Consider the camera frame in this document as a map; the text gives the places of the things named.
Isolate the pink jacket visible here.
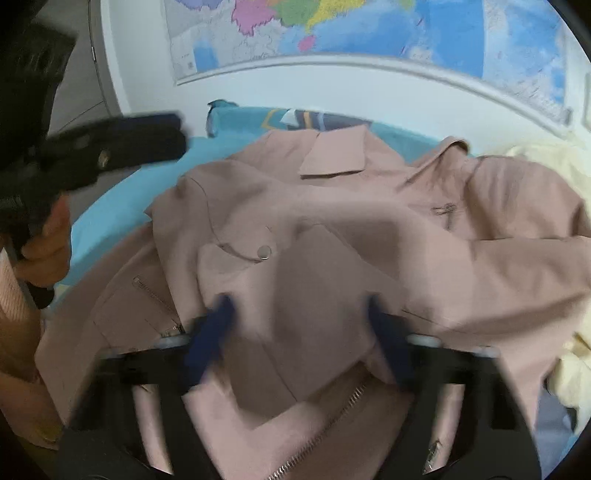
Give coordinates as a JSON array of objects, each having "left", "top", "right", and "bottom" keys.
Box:
[{"left": 34, "top": 127, "right": 591, "bottom": 480}]

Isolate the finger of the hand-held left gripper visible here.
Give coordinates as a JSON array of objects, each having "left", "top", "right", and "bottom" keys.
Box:
[
  {"left": 95, "top": 133, "right": 188, "bottom": 172},
  {"left": 117, "top": 113, "right": 183, "bottom": 136}
]

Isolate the person's left forearm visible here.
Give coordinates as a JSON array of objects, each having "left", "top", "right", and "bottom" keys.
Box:
[{"left": 0, "top": 249, "right": 65, "bottom": 448}]

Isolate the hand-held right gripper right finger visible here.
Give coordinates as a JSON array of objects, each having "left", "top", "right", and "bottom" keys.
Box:
[{"left": 367, "top": 295, "right": 541, "bottom": 480}]

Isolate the colourful wall map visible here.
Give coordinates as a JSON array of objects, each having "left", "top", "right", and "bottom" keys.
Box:
[{"left": 164, "top": 0, "right": 573, "bottom": 125}]

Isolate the teal grey patterned bedsheet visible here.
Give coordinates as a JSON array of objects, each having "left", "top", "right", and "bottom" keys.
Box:
[{"left": 53, "top": 99, "right": 580, "bottom": 444}]

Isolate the grey door with wooden frame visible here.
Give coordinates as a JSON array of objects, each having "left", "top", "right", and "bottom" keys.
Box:
[{"left": 37, "top": 0, "right": 124, "bottom": 136}]

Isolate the person's left hand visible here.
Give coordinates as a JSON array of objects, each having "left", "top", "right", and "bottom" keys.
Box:
[{"left": 21, "top": 194, "right": 71, "bottom": 289}]

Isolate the cream yellow garment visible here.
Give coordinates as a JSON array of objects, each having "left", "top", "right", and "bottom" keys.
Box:
[{"left": 503, "top": 134, "right": 591, "bottom": 435}]

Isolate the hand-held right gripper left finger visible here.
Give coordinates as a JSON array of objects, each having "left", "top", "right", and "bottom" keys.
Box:
[{"left": 58, "top": 295, "right": 236, "bottom": 480}]

